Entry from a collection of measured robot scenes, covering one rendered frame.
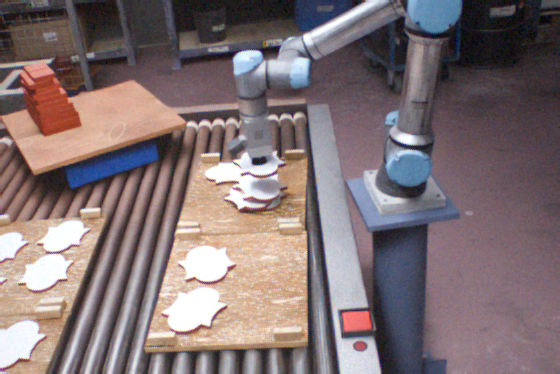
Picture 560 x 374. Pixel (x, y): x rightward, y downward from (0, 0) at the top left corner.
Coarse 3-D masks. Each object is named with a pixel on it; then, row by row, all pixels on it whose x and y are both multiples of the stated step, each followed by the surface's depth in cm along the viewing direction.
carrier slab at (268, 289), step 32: (256, 256) 165; (288, 256) 164; (192, 288) 156; (224, 288) 155; (256, 288) 154; (288, 288) 153; (160, 320) 147; (224, 320) 145; (256, 320) 144; (288, 320) 144
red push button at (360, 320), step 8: (352, 312) 145; (360, 312) 145; (368, 312) 145; (344, 320) 143; (352, 320) 143; (360, 320) 143; (368, 320) 142; (344, 328) 141; (352, 328) 141; (360, 328) 141; (368, 328) 140
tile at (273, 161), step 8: (272, 152) 183; (240, 160) 181; (248, 160) 181; (272, 160) 179; (280, 160) 179; (240, 168) 179; (248, 168) 177; (256, 168) 176; (264, 168) 176; (272, 168) 176; (240, 176) 175; (256, 176) 174; (264, 176) 174
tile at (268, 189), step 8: (248, 176) 191; (272, 176) 189; (240, 184) 187; (248, 184) 187; (256, 184) 186; (264, 184) 186; (272, 184) 186; (280, 184) 185; (248, 192) 183; (256, 192) 182; (264, 192) 182; (272, 192) 182; (256, 200) 181; (264, 200) 179; (272, 200) 180
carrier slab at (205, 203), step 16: (224, 160) 210; (288, 160) 207; (304, 160) 206; (288, 176) 198; (304, 176) 197; (192, 192) 195; (208, 192) 194; (224, 192) 193; (288, 192) 190; (304, 192) 189; (192, 208) 187; (208, 208) 186; (224, 208) 185; (288, 208) 183; (304, 208) 182; (208, 224) 179; (224, 224) 178; (240, 224) 178; (256, 224) 177; (272, 224) 176; (304, 224) 176
